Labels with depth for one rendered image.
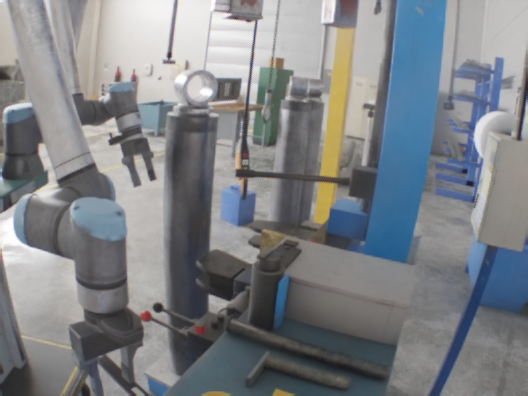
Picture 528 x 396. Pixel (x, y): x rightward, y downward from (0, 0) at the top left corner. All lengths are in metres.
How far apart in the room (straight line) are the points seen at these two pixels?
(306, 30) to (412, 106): 11.47
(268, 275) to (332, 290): 0.17
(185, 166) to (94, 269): 1.03
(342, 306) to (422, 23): 0.86
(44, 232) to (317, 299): 0.67
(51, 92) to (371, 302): 0.84
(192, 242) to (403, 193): 0.87
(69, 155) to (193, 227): 0.99
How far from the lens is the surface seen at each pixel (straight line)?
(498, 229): 1.54
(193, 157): 1.57
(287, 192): 2.86
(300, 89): 2.77
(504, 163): 1.48
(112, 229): 0.59
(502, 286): 3.61
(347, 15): 1.53
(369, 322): 1.01
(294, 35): 12.76
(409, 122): 1.27
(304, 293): 1.01
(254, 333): 0.94
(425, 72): 1.26
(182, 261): 1.73
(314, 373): 0.86
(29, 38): 0.82
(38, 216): 0.66
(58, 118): 0.77
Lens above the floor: 1.67
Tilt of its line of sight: 17 degrees down
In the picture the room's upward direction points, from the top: 6 degrees clockwise
